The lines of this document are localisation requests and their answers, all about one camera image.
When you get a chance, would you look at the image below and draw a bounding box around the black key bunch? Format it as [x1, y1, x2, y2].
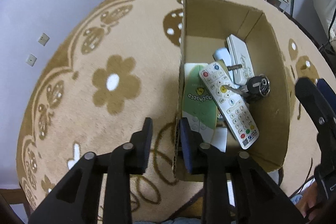
[222, 65, 270, 103]

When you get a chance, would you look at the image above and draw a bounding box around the white square power adapter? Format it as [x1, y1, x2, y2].
[210, 127, 228, 152]

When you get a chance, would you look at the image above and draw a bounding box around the white TV remote control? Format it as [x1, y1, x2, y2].
[199, 62, 259, 149]

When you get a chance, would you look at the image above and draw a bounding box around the cardboard box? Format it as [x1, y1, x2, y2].
[175, 0, 290, 173]

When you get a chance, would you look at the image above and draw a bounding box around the white Audeo remote control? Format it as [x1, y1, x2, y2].
[227, 34, 255, 86]

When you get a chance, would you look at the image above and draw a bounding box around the light blue cylinder device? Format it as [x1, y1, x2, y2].
[213, 47, 232, 69]

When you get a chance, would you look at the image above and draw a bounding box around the green oval Pochacco remote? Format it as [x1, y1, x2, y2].
[182, 63, 217, 143]

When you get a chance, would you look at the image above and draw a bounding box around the person's right hand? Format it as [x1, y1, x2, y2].
[295, 182, 318, 217]

